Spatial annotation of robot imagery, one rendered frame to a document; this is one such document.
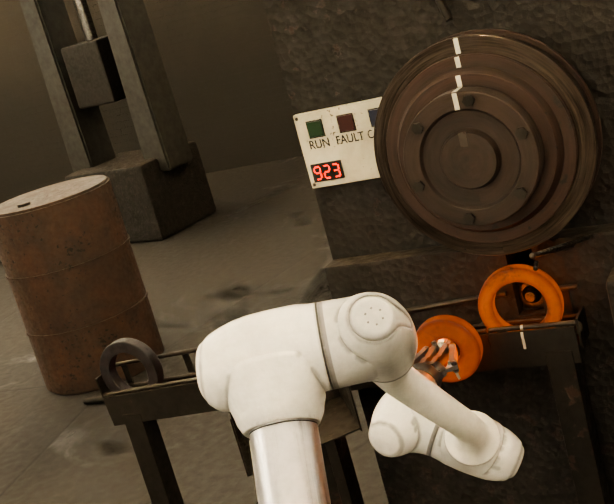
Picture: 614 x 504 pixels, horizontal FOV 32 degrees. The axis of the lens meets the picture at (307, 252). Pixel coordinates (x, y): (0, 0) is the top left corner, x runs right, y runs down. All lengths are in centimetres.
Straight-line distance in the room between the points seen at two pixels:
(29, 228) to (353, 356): 341
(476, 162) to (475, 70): 18
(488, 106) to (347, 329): 77
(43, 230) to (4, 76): 614
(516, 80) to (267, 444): 98
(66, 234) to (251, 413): 334
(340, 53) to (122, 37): 513
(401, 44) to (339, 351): 105
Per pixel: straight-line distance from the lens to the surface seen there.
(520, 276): 235
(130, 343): 287
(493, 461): 206
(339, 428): 237
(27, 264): 489
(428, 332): 237
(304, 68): 253
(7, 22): 1071
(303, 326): 154
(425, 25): 241
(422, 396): 183
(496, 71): 219
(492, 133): 217
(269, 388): 152
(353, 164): 251
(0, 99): 1097
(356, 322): 150
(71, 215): 481
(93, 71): 778
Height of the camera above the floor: 157
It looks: 15 degrees down
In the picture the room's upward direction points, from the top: 16 degrees counter-clockwise
